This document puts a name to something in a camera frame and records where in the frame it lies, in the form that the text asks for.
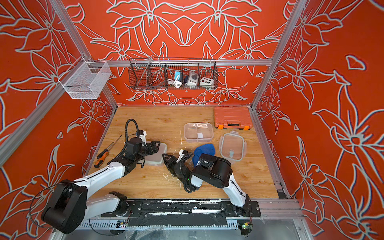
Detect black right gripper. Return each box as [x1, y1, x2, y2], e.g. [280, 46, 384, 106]
[161, 155, 188, 185]

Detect clear lunch box with lid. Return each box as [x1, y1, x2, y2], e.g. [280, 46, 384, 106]
[184, 122, 214, 143]

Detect blue cleaning cloth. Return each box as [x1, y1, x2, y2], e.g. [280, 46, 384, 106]
[192, 144, 216, 167]

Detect clear lunch box lid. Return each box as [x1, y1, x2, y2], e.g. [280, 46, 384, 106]
[219, 131, 247, 164]

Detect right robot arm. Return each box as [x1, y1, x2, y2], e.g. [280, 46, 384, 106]
[162, 150, 252, 214]

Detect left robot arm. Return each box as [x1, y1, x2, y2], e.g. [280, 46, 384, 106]
[41, 137, 161, 234]

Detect orange plastic tool case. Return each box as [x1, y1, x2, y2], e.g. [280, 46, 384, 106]
[214, 106, 253, 131]

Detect blue small box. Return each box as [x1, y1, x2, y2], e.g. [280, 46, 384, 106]
[174, 71, 182, 82]

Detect white round-dial device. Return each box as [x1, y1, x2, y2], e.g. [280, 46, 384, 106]
[187, 73, 199, 87]

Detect white button box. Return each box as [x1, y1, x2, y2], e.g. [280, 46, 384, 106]
[200, 77, 215, 87]

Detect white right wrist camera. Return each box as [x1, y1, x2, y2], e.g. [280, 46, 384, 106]
[177, 149, 188, 162]

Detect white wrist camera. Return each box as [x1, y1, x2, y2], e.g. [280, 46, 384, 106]
[177, 149, 188, 162]
[139, 130, 147, 146]

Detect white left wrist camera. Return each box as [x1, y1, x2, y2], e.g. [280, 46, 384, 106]
[139, 130, 147, 146]

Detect orange handled screwdriver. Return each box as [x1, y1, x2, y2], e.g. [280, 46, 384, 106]
[94, 135, 122, 169]

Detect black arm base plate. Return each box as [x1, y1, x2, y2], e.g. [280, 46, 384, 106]
[100, 200, 262, 218]

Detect white charger with cable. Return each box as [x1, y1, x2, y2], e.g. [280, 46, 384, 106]
[167, 79, 183, 88]

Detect black wire wall basket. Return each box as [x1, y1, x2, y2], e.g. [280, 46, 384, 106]
[129, 57, 219, 90]

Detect clear acrylic wall bin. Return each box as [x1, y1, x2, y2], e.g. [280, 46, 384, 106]
[59, 62, 112, 100]

